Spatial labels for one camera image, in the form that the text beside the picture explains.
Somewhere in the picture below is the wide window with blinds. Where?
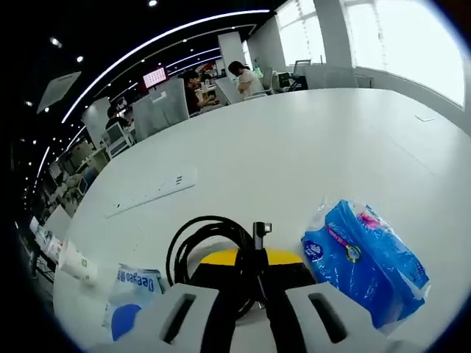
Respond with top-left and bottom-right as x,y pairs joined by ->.
344,0 -> 465,108

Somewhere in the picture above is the ceiling air vent panel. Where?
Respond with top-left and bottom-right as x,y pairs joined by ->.
36,71 -> 82,115

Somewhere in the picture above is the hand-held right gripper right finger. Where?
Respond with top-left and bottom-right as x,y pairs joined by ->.
262,249 -> 417,353

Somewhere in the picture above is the narrow window with blinds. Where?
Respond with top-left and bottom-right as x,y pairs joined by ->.
275,0 -> 327,68

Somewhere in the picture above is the white table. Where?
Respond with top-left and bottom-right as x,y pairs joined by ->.
52,87 -> 471,353

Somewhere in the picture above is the clear package with blue pouch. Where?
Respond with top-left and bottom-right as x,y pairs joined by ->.
104,262 -> 166,342

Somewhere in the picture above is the white frame office chair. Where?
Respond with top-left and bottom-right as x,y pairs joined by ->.
214,68 -> 276,107

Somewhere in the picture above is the white paper cup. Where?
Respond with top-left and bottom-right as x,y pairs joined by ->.
57,238 -> 99,288

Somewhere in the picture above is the white power strip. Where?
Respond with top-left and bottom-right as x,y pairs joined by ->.
103,166 -> 199,220

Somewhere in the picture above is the red and white wall screen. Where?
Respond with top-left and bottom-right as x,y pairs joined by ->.
142,66 -> 169,90

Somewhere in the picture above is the black office chair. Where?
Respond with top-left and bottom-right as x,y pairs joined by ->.
292,58 -> 312,75

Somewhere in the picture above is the large grey mesh office chair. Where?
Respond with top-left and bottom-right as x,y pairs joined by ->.
132,78 -> 191,143

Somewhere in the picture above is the blue tissue pack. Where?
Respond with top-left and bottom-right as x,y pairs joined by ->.
300,199 -> 432,335

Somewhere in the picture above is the black cable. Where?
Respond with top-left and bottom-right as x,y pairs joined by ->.
166,215 -> 274,325

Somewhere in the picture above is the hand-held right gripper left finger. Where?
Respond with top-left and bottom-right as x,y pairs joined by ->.
91,249 -> 241,353

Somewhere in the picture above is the long curved ceiling light strip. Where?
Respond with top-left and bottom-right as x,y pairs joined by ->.
61,8 -> 272,124

